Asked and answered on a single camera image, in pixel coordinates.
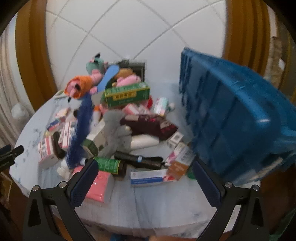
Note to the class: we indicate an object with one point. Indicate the blue and white medicine box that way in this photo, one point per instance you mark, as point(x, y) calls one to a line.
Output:
point(148, 177)

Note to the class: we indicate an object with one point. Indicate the white box with green end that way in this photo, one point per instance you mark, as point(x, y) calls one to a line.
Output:
point(97, 139)

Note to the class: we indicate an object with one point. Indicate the orange plush puppet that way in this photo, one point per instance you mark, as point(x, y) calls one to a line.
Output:
point(81, 83)

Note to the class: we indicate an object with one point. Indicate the blue and red small box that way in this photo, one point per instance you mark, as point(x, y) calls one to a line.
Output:
point(53, 125)

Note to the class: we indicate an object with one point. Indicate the blue shoe insole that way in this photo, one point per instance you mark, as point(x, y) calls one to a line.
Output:
point(107, 78)

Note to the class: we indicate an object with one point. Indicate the orange and white toy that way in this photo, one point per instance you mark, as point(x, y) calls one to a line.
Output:
point(97, 112)

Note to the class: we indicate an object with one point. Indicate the pink plush pig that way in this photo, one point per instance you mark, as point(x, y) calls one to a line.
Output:
point(129, 80)

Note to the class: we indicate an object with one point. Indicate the red and white box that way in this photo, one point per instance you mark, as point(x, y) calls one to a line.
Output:
point(46, 150)

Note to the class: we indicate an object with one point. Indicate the pink and mint box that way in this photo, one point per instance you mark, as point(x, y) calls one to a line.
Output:
point(161, 105)

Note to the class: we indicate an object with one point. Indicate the pink and white flat box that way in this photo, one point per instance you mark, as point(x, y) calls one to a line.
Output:
point(136, 110)

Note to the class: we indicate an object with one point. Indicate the orange and white box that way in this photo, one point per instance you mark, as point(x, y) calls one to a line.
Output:
point(180, 166)

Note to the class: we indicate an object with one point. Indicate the small pink box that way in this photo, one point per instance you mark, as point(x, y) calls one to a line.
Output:
point(62, 112)

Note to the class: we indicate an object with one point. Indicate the green cardboard box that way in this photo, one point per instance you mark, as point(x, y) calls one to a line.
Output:
point(124, 95)

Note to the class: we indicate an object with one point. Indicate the blue plastic crate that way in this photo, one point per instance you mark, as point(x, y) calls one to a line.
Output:
point(231, 104)

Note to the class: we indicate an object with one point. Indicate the green jar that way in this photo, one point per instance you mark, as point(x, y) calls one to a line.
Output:
point(107, 165)

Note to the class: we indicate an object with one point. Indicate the pink packet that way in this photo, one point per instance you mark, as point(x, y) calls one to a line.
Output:
point(100, 185)

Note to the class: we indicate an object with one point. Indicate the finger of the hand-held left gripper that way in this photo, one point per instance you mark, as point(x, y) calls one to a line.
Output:
point(17, 150)
point(7, 162)

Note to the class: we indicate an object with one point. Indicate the white plastic bag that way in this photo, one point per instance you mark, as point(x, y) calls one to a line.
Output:
point(19, 110)

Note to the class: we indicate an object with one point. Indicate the white box with code print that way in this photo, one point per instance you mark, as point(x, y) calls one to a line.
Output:
point(175, 138)

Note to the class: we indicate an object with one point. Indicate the small white bottle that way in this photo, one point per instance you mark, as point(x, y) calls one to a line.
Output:
point(62, 169)

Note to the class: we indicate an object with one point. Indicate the dark maroon box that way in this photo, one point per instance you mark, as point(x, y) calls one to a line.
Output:
point(148, 126)

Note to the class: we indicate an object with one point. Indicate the grey plush toy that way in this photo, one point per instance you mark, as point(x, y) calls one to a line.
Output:
point(115, 129)

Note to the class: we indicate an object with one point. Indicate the black flashlight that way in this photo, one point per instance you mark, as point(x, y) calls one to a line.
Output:
point(136, 160)

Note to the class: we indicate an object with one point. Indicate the white curtain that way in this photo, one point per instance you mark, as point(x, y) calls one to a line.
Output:
point(10, 92)

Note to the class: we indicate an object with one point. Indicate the teal and pink plush mouse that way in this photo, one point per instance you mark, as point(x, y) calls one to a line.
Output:
point(94, 64)

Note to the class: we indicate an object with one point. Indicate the dark brown bottle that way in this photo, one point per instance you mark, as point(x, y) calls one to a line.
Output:
point(57, 146)

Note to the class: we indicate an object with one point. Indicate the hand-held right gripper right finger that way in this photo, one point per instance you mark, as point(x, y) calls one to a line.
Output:
point(207, 185)

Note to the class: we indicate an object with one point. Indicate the brown wooden frame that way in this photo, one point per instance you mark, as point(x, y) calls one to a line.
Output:
point(247, 34)
point(34, 51)

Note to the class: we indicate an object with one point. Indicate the dark open box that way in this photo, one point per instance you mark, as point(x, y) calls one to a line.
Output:
point(138, 68)

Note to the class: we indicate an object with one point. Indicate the brown plush toy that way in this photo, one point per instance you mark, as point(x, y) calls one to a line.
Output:
point(123, 72)

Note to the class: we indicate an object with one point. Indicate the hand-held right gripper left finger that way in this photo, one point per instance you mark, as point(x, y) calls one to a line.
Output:
point(84, 185)

